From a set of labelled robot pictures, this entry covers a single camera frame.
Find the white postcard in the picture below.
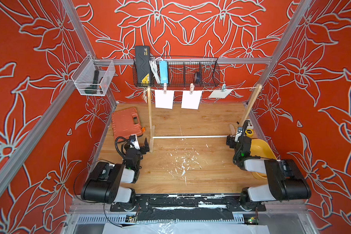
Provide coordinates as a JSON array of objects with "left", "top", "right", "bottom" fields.
[
  {"left": 155, "top": 90, "right": 174, "bottom": 109},
  {"left": 181, "top": 91, "right": 203, "bottom": 110},
  {"left": 208, "top": 89, "right": 232, "bottom": 99}
]

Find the pink clothespin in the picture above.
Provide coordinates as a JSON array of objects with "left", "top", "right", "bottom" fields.
[
  {"left": 190, "top": 83, "right": 195, "bottom": 95},
  {"left": 163, "top": 83, "right": 167, "bottom": 94}
]

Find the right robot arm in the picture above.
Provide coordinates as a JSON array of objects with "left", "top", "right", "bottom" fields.
[{"left": 226, "top": 135, "right": 312, "bottom": 211}]

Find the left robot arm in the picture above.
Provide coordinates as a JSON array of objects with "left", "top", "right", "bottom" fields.
[{"left": 81, "top": 141, "right": 150, "bottom": 204}]

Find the yellow tape measure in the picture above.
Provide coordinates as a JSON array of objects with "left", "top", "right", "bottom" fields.
[{"left": 245, "top": 129, "right": 254, "bottom": 137}]

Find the white button box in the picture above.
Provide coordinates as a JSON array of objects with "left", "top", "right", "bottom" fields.
[{"left": 247, "top": 119, "right": 254, "bottom": 130}]

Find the yellow plastic tray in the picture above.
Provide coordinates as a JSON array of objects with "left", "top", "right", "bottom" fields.
[{"left": 245, "top": 139, "right": 276, "bottom": 180}]

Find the red tool case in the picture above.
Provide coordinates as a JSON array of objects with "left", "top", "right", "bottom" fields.
[{"left": 112, "top": 107, "right": 143, "bottom": 139}]

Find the black tape roll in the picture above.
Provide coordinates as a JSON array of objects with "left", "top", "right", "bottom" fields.
[{"left": 194, "top": 71, "right": 202, "bottom": 84}]

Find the light blue power bank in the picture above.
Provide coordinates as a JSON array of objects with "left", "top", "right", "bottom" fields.
[{"left": 159, "top": 60, "right": 168, "bottom": 84}]

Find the clear plastic bin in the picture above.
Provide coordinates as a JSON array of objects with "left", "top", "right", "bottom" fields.
[{"left": 71, "top": 54, "right": 116, "bottom": 97}]

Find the black yellow device box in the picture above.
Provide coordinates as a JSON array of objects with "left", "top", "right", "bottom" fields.
[{"left": 135, "top": 46, "right": 151, "bottom": 85}]

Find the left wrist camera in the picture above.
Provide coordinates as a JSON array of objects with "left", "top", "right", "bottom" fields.
[{"left": 129, "top": 135, "right": 140, "bottom": 150}]

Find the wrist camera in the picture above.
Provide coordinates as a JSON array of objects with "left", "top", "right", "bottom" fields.
[
  {"left": 235, "top": 127, "right": 247, "bottom": 142},
  {"left": 129, "top": 135, "right": 140, "bottom": 150}
]

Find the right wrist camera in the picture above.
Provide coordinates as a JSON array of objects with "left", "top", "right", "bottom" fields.
[{"left": 235, "top": 127, "right": 247, "bottom": 142}]

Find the wooden string rack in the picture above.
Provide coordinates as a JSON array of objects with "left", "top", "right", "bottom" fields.
[{"left": 144, "top": 84, "right": 265, "bottom": 153}]

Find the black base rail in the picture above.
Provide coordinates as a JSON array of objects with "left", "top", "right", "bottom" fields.
[{"left": 110, "top": 194, "right": 266, "bottom": 224}]

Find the black wire basket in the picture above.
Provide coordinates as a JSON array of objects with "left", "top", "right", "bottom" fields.
[{"left": 133, "top": 57, "right": 221, "bottom": 88}]

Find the white coiled cable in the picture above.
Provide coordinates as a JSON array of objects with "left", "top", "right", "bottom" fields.
[{"left": 149, "top": 58, "right": 162, "bottom": 85}]

